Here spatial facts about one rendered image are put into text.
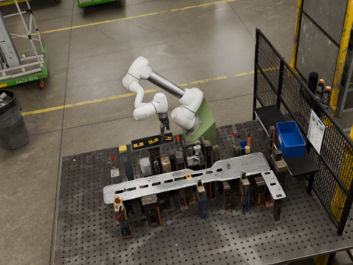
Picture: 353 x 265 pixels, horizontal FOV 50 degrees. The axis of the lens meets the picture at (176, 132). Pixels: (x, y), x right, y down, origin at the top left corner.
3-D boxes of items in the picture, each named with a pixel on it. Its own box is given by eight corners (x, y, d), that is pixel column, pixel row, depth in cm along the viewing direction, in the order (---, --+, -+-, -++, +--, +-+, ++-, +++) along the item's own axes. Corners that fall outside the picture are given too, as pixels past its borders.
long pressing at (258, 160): (104, 207, 299) (103, 206, 298) (102, 186, 316) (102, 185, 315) (271, 170, 310) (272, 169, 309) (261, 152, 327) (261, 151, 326)
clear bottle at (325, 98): (322, 111, 290) (326, 90, 277) (318, 106, 295) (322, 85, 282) (330, 110, 291) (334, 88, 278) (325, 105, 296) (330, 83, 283)
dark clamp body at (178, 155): (178, 190, 342) (174, 161, 317) (176, 180, 352) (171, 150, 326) (190, 187, 342) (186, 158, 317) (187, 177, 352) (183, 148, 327)
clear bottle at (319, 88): (315, 104, 298) (319, 83, 285) (312, 99, 303) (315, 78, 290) (323, 102, 298) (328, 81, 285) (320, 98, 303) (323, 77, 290)
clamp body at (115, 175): (118, 205, 336) (109, 178, 312) (117, 196, 344) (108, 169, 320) (128, 203, 336) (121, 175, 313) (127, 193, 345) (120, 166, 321)
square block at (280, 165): (275, 196, 325) (278, 167, 301) (271, 190, 331) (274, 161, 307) (284, 194, 326) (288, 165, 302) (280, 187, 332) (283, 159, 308)
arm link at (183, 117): (182, 127, 380) (165, 118, 369) (191, 111, 379) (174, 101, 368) (189, 132, 367) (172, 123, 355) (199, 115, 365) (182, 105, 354)
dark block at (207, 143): (208, 180, 347) (206, 146, 320) (206, 174, 353) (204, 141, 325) (213, 178, 348) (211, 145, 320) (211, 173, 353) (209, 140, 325)
